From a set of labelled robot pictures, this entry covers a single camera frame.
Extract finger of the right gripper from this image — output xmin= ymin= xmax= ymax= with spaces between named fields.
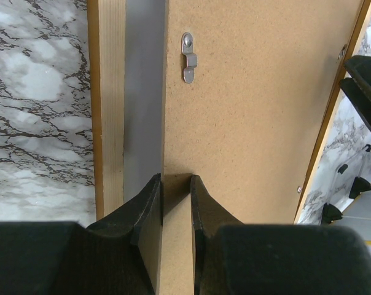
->
xmin=344 ymin=55 xmax=371 ymax=90
xmin=340 ymin=77 xmax=371 ymax=132

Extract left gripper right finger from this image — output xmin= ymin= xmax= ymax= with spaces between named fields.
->
xmin=190 ymin=175 xmax=371 ymax=294

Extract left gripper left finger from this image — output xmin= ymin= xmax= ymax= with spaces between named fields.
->
xmin=0 ymin=174 xmax=162 ymax=294

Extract wooden picture frame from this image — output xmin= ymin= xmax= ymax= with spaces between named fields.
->
xmin=87 ymin=1 xmax=371 ymax=221

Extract plant window photo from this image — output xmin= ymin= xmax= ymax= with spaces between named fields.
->
xmin=123 ymin=1 xmax=166 ymax=201

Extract yellow rimmed whiteboard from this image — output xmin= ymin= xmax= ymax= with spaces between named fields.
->
xmin=322 ymin=144 xmax=371 ymax=246

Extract metal frame turn clip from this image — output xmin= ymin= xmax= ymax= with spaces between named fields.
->
xmin=181 ymin=32 xmax=198 ymax=84

